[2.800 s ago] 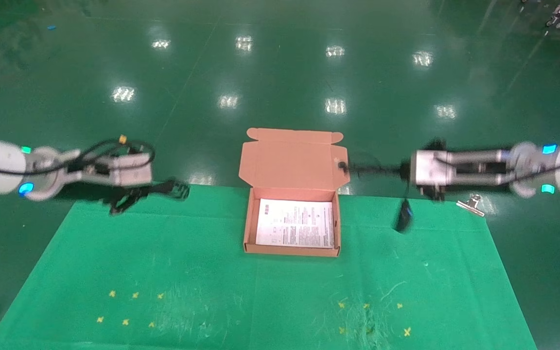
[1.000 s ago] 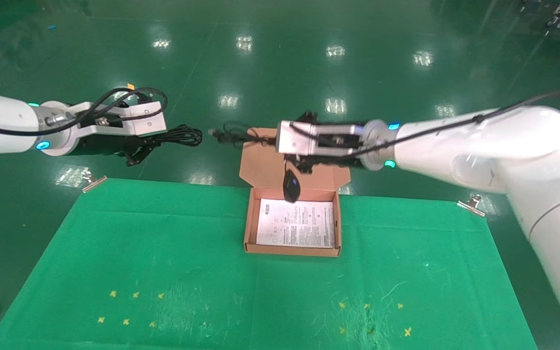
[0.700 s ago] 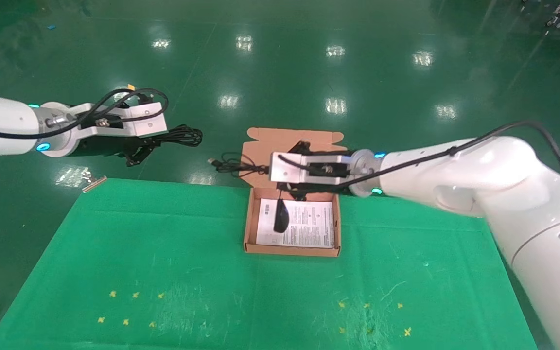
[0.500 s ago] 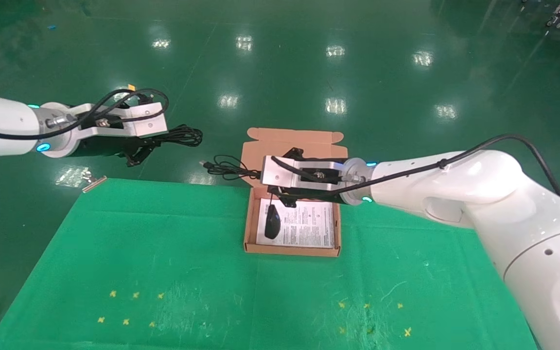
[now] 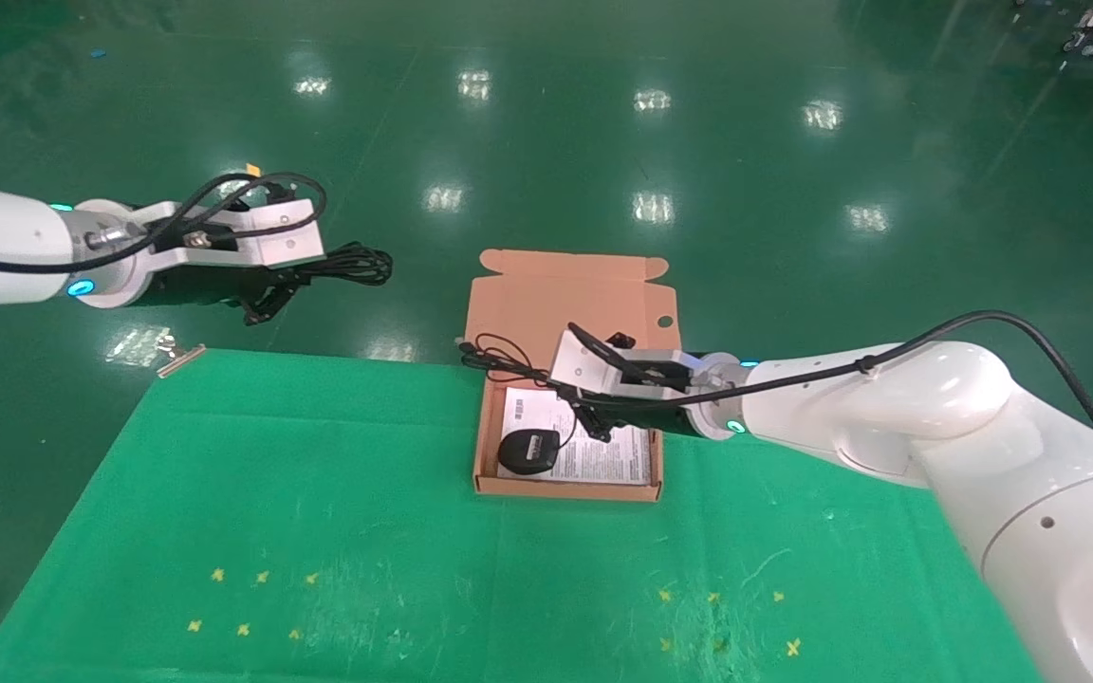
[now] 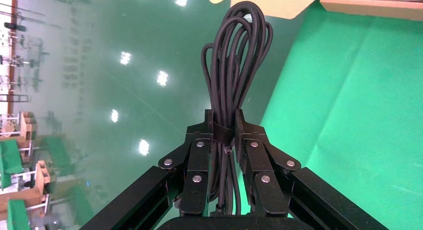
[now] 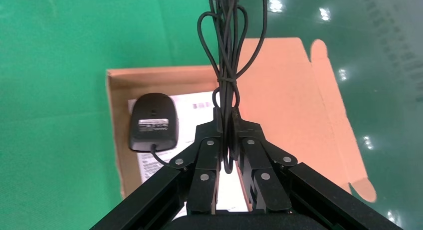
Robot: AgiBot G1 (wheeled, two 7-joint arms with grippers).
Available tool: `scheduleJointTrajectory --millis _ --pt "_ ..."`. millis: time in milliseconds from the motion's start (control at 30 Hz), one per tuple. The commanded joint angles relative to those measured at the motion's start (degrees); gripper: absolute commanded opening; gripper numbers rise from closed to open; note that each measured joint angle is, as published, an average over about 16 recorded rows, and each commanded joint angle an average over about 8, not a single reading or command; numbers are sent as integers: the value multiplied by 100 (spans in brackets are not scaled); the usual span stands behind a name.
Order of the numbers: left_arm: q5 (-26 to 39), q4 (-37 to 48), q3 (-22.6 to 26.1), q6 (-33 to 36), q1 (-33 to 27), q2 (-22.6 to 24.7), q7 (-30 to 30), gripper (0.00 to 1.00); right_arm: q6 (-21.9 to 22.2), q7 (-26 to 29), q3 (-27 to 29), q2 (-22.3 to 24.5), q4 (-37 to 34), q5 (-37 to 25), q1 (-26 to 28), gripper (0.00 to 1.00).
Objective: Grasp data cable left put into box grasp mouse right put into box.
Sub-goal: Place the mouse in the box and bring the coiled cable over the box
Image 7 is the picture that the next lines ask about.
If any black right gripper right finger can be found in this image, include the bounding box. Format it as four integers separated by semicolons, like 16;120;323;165
230;106;403;230

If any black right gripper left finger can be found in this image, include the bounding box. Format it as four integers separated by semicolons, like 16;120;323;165
89;106;223;230

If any black cable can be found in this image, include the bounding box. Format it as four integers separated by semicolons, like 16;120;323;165
128;0;268;175

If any brown cardboard box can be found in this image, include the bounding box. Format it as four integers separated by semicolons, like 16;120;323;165
105;36;378;204

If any white printed instruction sheet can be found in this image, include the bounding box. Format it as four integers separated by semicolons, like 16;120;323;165
127;91;249;213

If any green table cloth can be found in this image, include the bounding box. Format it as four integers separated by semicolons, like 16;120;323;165
0;0;212;230

